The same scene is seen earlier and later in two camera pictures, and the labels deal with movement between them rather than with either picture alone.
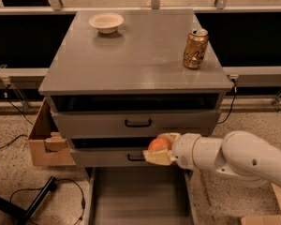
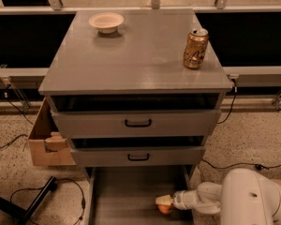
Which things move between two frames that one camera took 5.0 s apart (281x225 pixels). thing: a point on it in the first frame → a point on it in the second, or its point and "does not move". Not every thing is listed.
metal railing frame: (244, 77) does not move
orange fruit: (159, 143) → (165, 208)
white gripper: (183, 150) → (179, 201)
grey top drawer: (140, 124) does not move
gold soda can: (195, 48) does not move
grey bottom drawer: (140, 195) does not move
